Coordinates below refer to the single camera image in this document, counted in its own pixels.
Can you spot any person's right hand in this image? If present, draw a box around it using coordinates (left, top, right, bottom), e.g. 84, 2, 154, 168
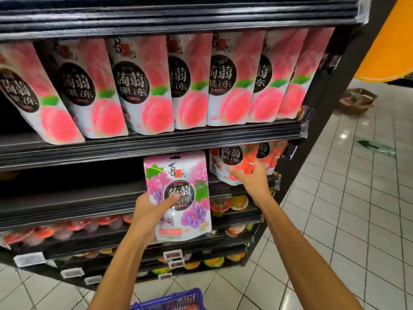
227, 161, 273, 205

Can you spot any person's left hand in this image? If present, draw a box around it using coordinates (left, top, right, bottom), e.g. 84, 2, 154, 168
129, 192, 183, 246

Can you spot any purple-white jelly bag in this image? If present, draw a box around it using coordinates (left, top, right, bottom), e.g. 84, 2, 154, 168
144, 152, 213, 242

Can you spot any dark grey metal shelf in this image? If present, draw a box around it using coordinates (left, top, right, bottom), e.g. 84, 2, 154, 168
0, 0, 401, 288

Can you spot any blue plastic shopping basket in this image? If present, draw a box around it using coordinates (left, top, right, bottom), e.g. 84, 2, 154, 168
129, 287, 207, 310

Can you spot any row of pink-white bags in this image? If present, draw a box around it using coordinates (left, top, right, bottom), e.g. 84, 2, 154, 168
0, 27, 335, 146

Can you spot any person's right forearm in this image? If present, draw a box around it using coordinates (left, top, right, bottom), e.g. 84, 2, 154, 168
255, 193, 362, 310

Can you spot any person's left forearm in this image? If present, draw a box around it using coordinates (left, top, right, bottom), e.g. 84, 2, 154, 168
87, 232, 159, 310

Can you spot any row of small yellow-green cups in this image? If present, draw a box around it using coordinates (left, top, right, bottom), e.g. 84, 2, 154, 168
71, 223, 249, 275

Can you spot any row of small pink-lid cups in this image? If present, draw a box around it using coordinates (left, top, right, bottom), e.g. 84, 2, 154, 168
0, 195, 249, 246

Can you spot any green floor arrow sticker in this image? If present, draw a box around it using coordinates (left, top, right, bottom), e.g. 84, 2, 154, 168
357, 140, 396, 158

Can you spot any small brown cardboard box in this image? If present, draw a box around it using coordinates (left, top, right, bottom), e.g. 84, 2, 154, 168
339, 87, 378, 114

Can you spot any orange aisle sign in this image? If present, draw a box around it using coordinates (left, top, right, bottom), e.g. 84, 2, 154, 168
355, 0, 413, 83

